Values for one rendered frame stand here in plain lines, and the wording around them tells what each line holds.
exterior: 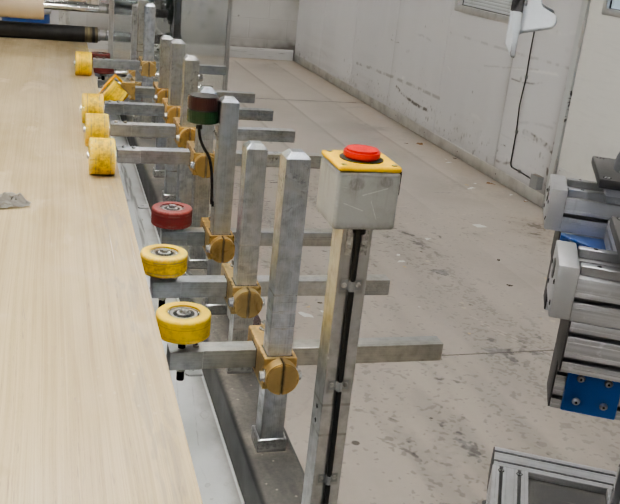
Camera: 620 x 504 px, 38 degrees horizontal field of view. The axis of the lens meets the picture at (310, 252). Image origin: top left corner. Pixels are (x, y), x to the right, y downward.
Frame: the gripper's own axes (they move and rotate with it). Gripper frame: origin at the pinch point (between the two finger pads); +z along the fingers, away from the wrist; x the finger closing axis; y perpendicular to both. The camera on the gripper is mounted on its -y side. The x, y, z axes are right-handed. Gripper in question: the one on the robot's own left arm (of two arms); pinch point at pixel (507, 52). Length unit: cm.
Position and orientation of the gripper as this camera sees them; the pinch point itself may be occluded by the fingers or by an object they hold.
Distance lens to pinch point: 127.0
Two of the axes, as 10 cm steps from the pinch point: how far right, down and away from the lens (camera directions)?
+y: 9.7, 1.7, -1.8
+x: 2.3, -3.1, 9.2
